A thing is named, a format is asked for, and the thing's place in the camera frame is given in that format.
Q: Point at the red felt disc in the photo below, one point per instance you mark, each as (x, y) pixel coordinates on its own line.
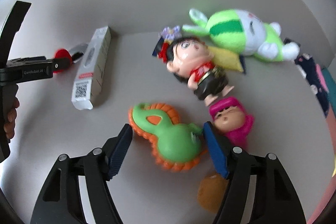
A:
(63, 53)

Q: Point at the green orange dinosaur toy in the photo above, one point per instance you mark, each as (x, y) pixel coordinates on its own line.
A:
(173, 140)

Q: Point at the person's left hand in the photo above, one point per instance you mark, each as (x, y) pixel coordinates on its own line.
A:
(11, 119)

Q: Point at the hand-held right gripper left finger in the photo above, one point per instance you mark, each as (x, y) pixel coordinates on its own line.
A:
(119, 153)

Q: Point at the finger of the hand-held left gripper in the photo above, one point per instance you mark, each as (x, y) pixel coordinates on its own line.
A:
(61, 64)

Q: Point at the yellow felt cloth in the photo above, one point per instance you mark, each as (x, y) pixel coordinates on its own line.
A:
(225, 58)

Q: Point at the green white plush rabbit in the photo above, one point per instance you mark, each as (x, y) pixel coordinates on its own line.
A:
(236, 32)

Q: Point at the translucent orange ball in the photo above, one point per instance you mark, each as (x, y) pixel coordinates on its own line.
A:
(210, 192)

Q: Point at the white carton box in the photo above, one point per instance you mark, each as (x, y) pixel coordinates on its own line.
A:
(90, 66)

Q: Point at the pink-haired cartoon figure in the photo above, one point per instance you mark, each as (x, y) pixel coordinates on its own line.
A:
(233, 119)

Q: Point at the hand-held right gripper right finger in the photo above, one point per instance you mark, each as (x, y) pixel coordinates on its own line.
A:
(214, 150)

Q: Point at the pink cloth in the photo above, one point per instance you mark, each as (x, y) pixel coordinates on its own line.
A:
(321, 77)

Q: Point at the black-haired cartoon doll figure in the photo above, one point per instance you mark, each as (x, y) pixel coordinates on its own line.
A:
(194, 64)

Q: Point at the silver desk grommet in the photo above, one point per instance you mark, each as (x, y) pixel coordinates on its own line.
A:
(78, 50)

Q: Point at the navy patterned cloth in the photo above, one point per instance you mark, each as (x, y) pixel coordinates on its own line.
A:
(312, 77)

